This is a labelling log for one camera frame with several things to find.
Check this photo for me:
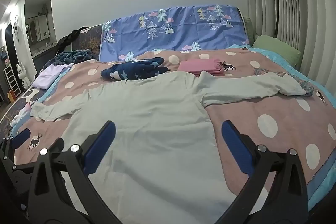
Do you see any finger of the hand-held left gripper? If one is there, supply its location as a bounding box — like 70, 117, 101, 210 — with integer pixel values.
0, 128, 31, 163
14, 137, 65, 170

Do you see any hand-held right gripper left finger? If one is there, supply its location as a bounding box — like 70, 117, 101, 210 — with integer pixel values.
28, 120, 117, 224

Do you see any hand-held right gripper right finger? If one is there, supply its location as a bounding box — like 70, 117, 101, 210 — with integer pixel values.
215, 120, 310, 224

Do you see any light green long-sleeve shirt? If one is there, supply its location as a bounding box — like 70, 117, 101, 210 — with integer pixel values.
30, 71, 307, 224

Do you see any white pink small cloth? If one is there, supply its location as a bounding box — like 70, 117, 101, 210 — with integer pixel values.
10, 102, 33, 126

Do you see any pink polka dot blanket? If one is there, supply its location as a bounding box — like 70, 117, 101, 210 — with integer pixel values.
12, 48, 336, 195

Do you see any white ladder rack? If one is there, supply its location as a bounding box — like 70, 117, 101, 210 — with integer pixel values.
3, 65, 20, 97

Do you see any white cat figurine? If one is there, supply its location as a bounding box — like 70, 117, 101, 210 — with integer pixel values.
16, 63, 29, 88

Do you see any lavender folded cloth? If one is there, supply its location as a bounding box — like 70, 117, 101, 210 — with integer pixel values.
31, 64, 74, 89

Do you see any navy star-print garment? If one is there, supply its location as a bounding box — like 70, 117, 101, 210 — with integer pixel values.
100, 57, 171, 81

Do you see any pink folded cloth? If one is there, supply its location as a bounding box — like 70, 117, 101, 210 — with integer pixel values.
178, 58, 226, 77

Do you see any dark teal blanket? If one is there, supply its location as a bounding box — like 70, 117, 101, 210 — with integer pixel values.
43, 50, 97, 69

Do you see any floral patterned cloth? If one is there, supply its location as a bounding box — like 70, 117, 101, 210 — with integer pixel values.
253, 68, 315, 97

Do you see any dark floral headboard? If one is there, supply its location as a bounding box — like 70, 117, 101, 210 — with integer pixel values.
71, 26, 103, 60

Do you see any green pillow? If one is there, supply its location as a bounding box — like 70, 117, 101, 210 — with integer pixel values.
252, 35, 302, 67

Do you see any black garment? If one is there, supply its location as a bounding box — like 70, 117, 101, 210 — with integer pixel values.
56, 27, 88, 52

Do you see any blue tree-print sheet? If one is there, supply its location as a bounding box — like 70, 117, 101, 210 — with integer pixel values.
99, 4, 254, 62

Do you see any white pleated curtain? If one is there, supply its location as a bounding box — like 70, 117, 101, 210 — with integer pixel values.
240, 0, 336, 83

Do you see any white bear wall clock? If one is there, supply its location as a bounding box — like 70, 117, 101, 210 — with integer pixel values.
12, 15, 21, 39

